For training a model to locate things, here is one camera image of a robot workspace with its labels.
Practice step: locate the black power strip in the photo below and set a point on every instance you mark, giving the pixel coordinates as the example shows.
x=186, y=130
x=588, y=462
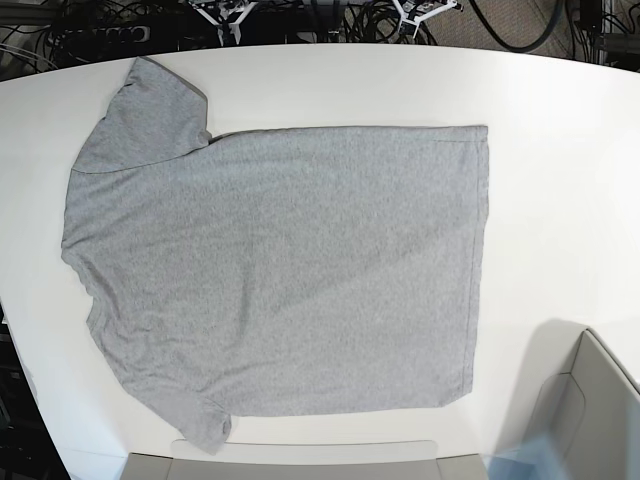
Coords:
x=113, y=35

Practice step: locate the grey T-shirt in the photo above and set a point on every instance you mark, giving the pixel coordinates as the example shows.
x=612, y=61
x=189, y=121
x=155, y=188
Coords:
x=275, y=273

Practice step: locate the blue translucent object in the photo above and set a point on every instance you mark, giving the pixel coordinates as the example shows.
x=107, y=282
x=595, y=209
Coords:
x=525, y=457

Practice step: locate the grey bin right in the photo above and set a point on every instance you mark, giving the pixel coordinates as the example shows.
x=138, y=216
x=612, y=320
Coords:
x=585, y=424

